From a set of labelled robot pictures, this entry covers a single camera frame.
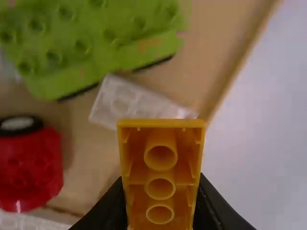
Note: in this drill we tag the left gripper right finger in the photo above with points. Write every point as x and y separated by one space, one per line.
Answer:
211 215

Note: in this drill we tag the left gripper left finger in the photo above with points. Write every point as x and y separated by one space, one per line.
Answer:
105 215

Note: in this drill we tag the yellow toy brick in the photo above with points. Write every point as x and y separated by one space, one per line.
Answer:
136 191

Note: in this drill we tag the white toy brick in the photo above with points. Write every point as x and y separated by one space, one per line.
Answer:
24 222
124 103

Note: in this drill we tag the red toy car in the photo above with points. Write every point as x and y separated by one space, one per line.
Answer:
28 167

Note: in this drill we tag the tan tray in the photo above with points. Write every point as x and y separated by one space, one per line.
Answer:
204 72

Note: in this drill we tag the green toy car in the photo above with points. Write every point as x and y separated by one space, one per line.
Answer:
72 60

